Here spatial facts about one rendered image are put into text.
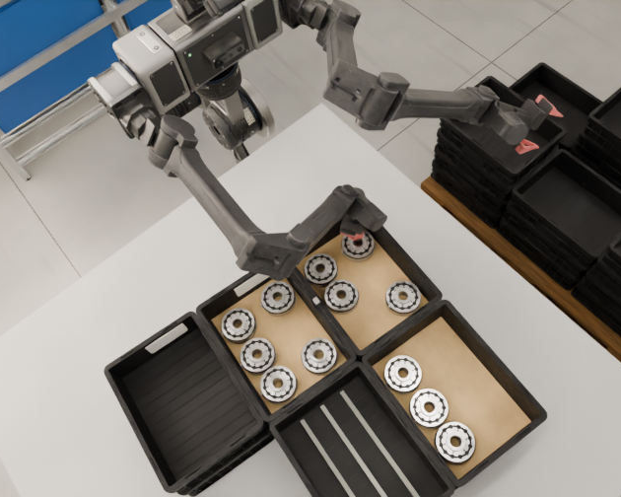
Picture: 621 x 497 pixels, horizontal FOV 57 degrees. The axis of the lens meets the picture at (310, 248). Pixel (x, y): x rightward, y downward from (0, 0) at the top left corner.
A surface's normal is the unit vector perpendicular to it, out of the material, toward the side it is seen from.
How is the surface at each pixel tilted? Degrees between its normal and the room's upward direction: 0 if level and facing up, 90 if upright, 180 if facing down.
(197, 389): 0
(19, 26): 90
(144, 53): 0
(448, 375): 0
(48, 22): 90
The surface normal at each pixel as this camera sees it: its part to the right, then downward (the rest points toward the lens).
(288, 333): -0.10, -0.44
